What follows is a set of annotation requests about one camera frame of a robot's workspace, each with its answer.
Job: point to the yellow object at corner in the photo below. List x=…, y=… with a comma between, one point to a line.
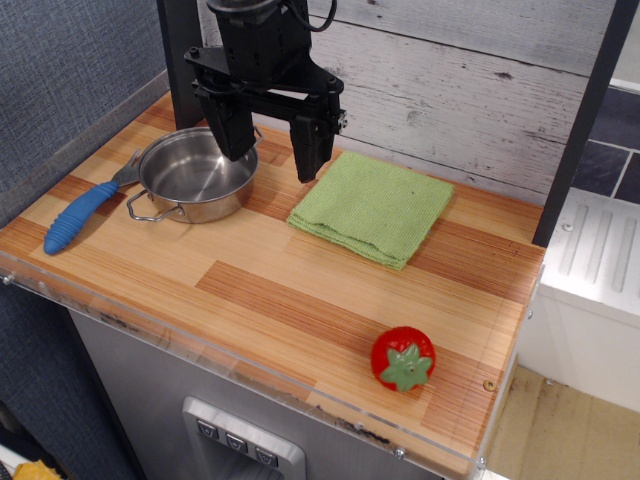
x=35, y=471

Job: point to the red toy strawberry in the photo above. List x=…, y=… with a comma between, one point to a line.
x=402, y=358

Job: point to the stainless steel pot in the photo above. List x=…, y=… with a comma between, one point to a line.
x=186, y=178

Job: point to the clear acrylic table guard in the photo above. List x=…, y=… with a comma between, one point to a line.
x=311, y=357

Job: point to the dark frame post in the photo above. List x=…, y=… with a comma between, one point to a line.
x=606, y=61
x=180, y=29

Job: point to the dark right frame post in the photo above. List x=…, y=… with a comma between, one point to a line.
x=606, y=61

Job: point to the dark left frame post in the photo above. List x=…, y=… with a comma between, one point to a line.
x=180, y=29

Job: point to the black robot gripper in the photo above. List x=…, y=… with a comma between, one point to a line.
x=266, y=68

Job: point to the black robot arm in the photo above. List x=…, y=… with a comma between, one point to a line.
x=240, y=6

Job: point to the green folded cloth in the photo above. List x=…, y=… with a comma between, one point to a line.
x=377, y=210

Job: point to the silver toy fridge cabinet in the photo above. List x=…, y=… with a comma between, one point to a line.
x=185, y=422

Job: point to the white toy sink unit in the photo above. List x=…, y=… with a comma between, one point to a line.
x=582, y=328

